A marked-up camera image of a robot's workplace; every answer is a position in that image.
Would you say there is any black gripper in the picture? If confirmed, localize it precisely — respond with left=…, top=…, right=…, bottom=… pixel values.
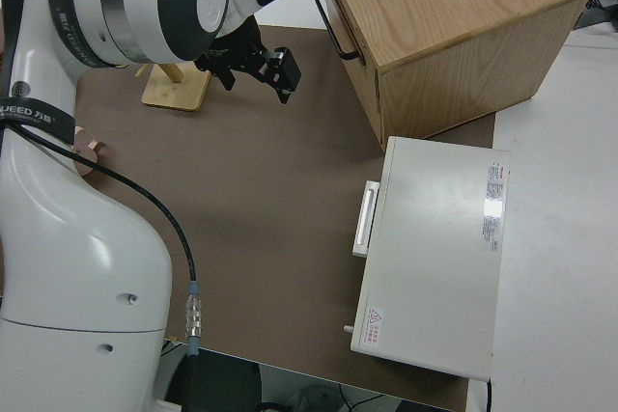
left=195, top=18, right=303, bottom=106

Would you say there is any pink mug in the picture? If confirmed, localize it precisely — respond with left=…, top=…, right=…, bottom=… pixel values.
left=71, top=125, right=106, bottom=177

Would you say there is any brown table mat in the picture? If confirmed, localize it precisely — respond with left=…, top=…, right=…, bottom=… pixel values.
left=74, top=23, right=498, bottom=412

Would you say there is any wooden mug stand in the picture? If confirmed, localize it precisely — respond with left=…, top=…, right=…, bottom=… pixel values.
left=134, top=62, right=211, bottom=112

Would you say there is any large wooden box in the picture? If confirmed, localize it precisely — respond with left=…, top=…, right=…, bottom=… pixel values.
left=316, top=0, right=594, bottom=143

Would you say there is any white toaster oven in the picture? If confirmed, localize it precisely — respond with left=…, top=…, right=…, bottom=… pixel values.
left=350, top=135, right=512, bottom=382

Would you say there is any black floor equipment box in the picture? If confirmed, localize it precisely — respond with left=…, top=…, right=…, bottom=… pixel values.
left=166, top=351, right=262, bottom=412

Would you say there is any black metal box handle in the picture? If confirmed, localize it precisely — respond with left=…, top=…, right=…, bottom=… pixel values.
left=313, top=0, right=361, bottom=60

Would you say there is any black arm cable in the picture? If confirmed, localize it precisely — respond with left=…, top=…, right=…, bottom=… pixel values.
left=0, top=122, right=205, bottom=365

